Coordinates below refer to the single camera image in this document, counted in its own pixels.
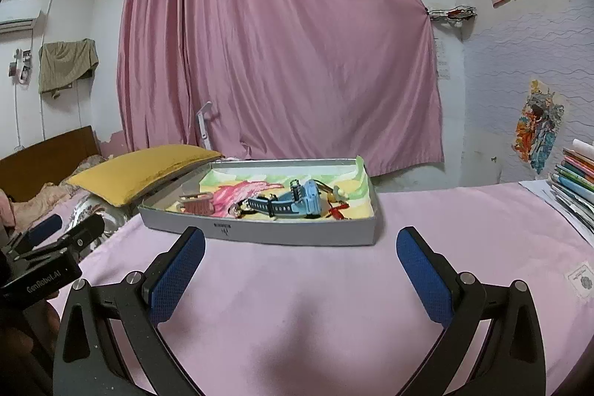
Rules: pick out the wooden headboard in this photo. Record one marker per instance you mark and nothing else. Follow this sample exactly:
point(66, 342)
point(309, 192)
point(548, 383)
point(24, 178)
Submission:
point(46, 154)

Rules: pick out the blue smartwatch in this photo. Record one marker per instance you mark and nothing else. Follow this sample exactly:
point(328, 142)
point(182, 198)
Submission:
point(297, 199)

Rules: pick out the pink curtain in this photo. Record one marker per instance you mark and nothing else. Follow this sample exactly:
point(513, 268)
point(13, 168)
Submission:
point(278, 43)

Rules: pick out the colourful wall sticker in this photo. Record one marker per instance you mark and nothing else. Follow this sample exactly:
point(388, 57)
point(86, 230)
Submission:
point(538, 131)

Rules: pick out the floral patterned silver pillow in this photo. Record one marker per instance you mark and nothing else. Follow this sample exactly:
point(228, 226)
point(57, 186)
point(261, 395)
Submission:
point(100, 215)

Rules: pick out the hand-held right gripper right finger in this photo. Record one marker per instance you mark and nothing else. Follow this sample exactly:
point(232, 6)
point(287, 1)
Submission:
point(424, 280)

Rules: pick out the pink floral quilt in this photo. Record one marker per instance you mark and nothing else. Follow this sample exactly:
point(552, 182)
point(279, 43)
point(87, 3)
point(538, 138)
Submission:
point(32, 196)

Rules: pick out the white sheet label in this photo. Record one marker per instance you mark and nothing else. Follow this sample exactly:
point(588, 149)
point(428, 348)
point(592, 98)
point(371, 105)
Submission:
point(582, 282)

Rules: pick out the flower print cloth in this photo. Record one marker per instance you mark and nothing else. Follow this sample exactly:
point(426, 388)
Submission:
point(352, 203)

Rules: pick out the yellow pillow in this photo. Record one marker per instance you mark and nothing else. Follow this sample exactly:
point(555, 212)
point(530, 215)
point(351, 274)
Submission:
point(139, 171)

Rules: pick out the white wall note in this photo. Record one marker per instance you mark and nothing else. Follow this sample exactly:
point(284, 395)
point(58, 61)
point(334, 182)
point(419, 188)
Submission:
point(443, 58)

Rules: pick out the stack of books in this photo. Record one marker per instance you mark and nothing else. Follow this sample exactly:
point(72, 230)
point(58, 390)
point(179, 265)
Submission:
point(575, 178)

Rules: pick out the hanging olive green cloth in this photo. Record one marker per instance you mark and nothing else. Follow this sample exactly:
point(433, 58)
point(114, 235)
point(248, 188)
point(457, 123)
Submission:
point(65, 62)

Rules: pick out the pink bed sheet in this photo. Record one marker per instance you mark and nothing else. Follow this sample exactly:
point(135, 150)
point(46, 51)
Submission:
point(287, 298)

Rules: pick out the white wall socket device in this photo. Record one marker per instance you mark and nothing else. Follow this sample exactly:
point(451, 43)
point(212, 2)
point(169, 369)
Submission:
point(19, 66)

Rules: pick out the grey shallow box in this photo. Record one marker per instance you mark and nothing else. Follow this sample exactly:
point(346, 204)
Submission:
point(278, 231)

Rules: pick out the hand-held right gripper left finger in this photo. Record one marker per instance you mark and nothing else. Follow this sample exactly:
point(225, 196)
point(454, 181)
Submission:
point(178, 275)

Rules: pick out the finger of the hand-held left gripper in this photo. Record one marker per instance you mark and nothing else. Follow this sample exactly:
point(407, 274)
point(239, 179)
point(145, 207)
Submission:
point(44, 228)
point(79, 233)

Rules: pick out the white air conditioner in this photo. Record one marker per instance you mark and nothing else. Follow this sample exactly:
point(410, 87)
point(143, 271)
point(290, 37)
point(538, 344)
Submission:
point(16, 18)

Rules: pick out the white folding desk lamp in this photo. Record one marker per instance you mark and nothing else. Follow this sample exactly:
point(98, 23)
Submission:
point(204, 129)

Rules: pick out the white loose papers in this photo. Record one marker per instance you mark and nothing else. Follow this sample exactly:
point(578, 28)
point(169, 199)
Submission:
point(561, 203)

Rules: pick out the person's left hand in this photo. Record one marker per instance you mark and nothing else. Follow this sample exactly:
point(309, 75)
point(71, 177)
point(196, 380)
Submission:
point(18, 342)

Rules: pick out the small red toy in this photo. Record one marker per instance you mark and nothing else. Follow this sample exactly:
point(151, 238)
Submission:
point(336, 212)

